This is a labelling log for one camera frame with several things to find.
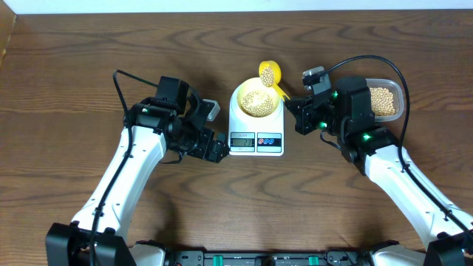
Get yellow measuring scoop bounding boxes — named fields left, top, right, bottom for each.
left=259, top=61, right=290, bottom=100

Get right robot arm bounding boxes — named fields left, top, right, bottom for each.
left=285, top=77, right=472, bottom=265

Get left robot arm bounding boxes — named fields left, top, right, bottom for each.
left=45, top=76, right=229, bottom=265

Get white digital kitchen scale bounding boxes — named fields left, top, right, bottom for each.
left=228, top=84, right=285, bottom=157

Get soybeans in bowl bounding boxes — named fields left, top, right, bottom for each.
left=241, top=91, right=276, bottom=117

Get yellow bowl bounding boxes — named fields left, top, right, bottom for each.
left=236, top=78, right=280, bottom=115

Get soybeans in container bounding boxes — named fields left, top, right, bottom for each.
left=370, top=87, right=395, bottom=116

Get clear plastic container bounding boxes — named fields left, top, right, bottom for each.
left=367, top=78, right=404, bottom=123

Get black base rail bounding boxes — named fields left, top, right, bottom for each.
left=163, top=249, right=373, bottom=266

